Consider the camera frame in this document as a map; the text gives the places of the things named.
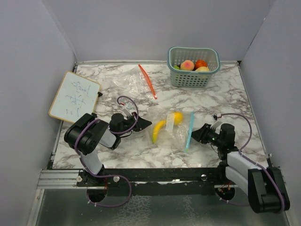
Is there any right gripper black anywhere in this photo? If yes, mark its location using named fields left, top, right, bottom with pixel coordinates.
left=189, top=123, right=224, bottom=147

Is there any orange fake pumpkin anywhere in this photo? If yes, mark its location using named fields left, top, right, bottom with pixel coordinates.
left=194, top=59, right=207, bottom=70

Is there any yellow fake lemon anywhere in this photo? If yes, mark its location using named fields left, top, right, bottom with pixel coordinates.
left=173, top=112, right=184, bottom=126

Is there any clear bag red zipper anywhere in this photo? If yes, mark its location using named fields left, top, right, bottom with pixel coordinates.
left=105, top=65, right=158, bottom=100

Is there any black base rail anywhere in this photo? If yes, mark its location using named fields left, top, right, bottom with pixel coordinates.
left=77, top=166, right=238, bottom=200

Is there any clear bag blue zipper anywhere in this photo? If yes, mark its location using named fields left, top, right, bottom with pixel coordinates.
left=145, top=106, right=194, bottom=152

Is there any pale yellow fake fruit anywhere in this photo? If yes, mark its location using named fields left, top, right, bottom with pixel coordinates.
left=195, top=66, right=210, bottom=72

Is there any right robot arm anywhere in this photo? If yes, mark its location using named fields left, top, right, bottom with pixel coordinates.
left=191, top=123, right=290, bottom=213

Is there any orange fake peach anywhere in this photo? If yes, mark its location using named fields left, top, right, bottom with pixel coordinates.
left=180, top=60, right=194, bottom=71

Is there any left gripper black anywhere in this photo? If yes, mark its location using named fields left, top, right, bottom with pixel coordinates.
left=119, top=112, right=152, bottom=137

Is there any small whiteboard wooden frame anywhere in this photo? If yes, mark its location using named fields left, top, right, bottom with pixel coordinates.
left=48, top=71, right=101, bottom=123

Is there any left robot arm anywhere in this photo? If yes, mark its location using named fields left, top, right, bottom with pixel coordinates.
left=64, top=112, right=152, bottom=186

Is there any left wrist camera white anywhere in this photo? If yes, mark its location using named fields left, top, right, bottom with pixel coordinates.
left=122, top=102, right=133, bottom=117

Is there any yellow fake banana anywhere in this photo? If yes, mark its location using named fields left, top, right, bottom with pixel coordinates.
left=152, top=120, right=166, bottom=144

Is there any teal plastic basket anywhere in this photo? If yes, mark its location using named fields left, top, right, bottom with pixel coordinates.
left=167, top=47, right=221, bottom=88

